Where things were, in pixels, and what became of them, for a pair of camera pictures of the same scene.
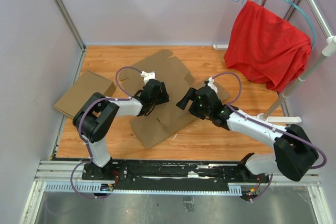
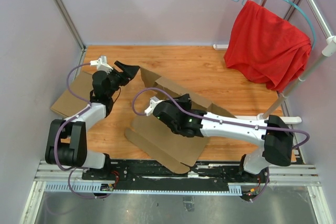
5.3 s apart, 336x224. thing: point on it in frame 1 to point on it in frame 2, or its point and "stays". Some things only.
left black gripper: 164,97 to 128,72
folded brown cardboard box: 89,84 stays
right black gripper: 190,95 to 184,100
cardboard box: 169,116 to 156,135
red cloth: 266,48 stays
